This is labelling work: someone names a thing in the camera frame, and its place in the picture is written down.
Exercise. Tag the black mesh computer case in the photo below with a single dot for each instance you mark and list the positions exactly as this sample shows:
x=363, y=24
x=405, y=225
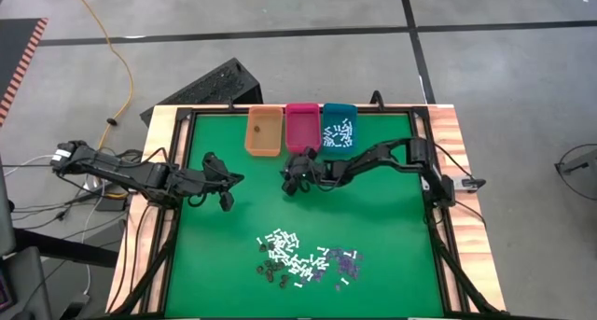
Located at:
x=210, y=87

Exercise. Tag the black mat orange striped edge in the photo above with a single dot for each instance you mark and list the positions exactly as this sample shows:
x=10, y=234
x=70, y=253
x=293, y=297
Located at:
x=11, y=49

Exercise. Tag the blue plastic bin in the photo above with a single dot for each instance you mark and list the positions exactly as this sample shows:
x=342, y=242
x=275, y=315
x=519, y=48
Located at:
x=338, y=112

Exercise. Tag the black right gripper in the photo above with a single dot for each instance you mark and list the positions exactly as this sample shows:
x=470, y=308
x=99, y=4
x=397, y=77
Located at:
x=310, y=171

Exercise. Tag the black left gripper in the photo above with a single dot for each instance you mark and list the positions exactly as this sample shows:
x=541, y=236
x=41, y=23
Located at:
x=210, y=180

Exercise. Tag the silver mounting plate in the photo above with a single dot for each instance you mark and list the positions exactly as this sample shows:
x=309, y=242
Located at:
x=425, y=185

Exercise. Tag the grey equipment cabinet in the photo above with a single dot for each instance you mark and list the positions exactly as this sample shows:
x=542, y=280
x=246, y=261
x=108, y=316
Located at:
x=28, y=282

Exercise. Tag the pink plastic bin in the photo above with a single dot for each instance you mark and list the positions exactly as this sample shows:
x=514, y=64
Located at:
x=302, y=124

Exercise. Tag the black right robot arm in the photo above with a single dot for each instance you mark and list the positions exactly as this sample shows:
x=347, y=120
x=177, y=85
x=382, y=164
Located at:
x=373, y=159

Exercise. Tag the wooden table border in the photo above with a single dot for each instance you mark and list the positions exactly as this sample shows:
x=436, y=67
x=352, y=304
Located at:
x=158, y=138

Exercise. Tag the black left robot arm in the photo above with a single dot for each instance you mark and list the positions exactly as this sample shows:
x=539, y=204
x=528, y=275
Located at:
x=130, y=173

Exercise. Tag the orange plastic bin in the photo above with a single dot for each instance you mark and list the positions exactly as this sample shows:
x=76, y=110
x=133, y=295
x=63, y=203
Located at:
x=264, y=135

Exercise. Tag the black table clamp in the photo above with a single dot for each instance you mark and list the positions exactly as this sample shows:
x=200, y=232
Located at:
x=374, y=96

